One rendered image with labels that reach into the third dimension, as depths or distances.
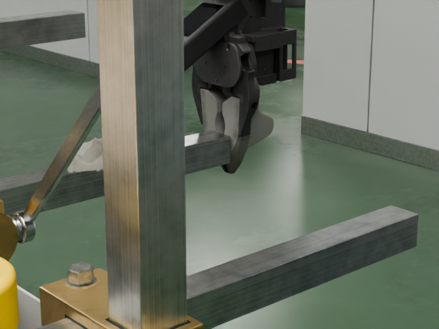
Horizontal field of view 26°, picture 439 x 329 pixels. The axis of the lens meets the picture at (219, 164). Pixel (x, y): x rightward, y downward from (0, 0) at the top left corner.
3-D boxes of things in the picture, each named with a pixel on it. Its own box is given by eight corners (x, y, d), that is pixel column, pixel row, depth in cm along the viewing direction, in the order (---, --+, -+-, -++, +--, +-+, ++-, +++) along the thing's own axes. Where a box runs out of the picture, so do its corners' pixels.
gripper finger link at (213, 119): (261, 163, 105) (261, 81, 102) (221, 175, 101) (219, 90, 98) (242, 156, 107) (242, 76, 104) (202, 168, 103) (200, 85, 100)
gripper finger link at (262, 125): (281, 169, 102) (281, 85, 99) (240, 182, 99) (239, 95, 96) (261, 162, 105) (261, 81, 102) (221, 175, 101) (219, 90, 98)
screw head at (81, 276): (85, 273, 66) (85, 257, 65) (102, 283, 64) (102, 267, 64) (59, 282, 65) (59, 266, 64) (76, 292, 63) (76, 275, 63)
